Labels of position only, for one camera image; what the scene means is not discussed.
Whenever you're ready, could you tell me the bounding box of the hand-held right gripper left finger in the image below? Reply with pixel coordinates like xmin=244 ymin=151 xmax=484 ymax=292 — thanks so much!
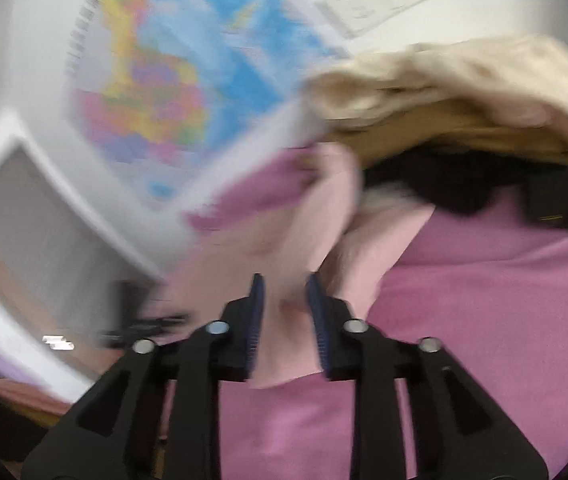
xmin=20 ymin=273 xmax=266 ymax=480

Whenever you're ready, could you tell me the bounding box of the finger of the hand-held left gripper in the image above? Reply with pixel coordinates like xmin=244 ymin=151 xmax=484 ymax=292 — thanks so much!
xmin=148 ymin=312 xmax=191 ymax=330

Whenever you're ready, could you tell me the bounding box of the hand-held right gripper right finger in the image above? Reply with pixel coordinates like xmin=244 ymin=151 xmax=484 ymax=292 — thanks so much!
xmin=305 ymin=272 xmax=550 ymax=480

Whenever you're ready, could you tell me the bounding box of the light pink jacket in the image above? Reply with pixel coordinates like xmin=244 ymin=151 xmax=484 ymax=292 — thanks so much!
xmin=159 ymin=142 xmax=436 ymax=389

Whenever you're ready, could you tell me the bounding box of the person's left forearm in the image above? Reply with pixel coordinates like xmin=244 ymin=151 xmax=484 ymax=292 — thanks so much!
xmin=0 ymin=379 xmax=79 ymax=417

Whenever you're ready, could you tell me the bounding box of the grey door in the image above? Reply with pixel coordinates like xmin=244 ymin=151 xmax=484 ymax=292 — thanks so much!
xmin=0 ymin=137 xmax=166 ymax=383

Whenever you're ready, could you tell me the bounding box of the magenta bed sheet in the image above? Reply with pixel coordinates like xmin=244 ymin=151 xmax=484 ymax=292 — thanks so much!
xmin=164 ymin=150 xmax=568 ymax=480

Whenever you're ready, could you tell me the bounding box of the black garment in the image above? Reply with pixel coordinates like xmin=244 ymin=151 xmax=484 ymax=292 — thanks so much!
xmin=363 ymin=149 xmax=568 ymax=239

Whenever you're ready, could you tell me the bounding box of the mustard brown garment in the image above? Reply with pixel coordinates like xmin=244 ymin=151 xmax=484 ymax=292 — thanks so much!
xmin=324 ymin=99 xmax=568 ymax=170

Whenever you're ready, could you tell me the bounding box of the beige fleece garment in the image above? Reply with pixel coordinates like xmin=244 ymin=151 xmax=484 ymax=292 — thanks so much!
xmin=304 ymin=35 xmax=568 ymax=181

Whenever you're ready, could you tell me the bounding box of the silver door handle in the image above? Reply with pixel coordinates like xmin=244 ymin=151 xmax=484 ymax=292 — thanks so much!
xmin=42 ymin=334 xmax=76 ymax=351

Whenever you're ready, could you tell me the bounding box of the colourful wall map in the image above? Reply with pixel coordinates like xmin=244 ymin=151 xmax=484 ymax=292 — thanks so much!
xmin=64 ymin=0 xmax=351 ymax=212

